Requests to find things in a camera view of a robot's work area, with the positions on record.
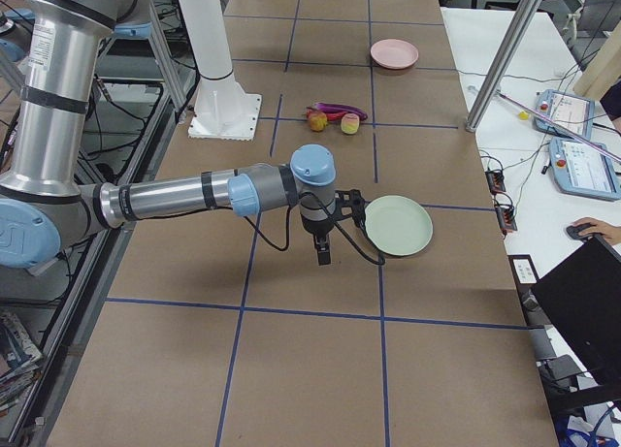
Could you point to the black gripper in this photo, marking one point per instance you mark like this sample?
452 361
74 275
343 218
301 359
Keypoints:
317 228

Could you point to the red yellow apple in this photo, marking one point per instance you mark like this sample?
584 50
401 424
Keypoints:
317 120

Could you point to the yellow pink peach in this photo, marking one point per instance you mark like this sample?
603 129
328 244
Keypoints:
350 123

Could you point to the red chili pepper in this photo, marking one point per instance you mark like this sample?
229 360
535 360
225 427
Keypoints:
332 116

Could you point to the purple eggplant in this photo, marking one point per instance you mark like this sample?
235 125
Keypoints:
336 111

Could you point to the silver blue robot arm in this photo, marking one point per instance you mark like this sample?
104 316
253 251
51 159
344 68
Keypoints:
43 209

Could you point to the person's hand on mouse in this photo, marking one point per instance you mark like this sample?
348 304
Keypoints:
610 233

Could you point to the light green plate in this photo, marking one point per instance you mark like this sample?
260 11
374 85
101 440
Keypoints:
397 225

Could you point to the lower orange black connector box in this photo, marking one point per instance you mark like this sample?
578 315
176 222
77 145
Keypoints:
505 219

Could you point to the orange black connector box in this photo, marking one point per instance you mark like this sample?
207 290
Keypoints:
505 219
496 181

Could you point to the upper orange black connector box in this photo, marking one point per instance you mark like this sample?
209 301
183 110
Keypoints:
496 181

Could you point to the white label card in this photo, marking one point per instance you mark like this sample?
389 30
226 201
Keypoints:
525 272

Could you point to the pink plate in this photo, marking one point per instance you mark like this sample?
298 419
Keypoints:
394 54

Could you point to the pink rod with yellow ball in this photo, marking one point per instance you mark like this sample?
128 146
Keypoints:
547 124

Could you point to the black computer mouse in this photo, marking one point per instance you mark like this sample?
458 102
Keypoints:
575 231

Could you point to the black laptop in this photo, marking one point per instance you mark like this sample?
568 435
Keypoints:
581 299

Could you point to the lower teach pendant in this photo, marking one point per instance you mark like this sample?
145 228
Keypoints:
580 170

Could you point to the teach pendant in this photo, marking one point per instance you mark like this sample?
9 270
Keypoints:
570 111
580 170

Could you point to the upper teach pendant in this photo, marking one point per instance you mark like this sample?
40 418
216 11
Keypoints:
570 111

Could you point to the stack of magazines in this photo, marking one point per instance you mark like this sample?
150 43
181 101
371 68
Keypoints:
20 359

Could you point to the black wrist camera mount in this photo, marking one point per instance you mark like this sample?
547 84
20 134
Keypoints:
350 204

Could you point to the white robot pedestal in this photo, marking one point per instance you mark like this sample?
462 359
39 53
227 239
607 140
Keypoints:
222 109

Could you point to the aluminium frame post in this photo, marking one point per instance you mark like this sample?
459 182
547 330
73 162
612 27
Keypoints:
516 30

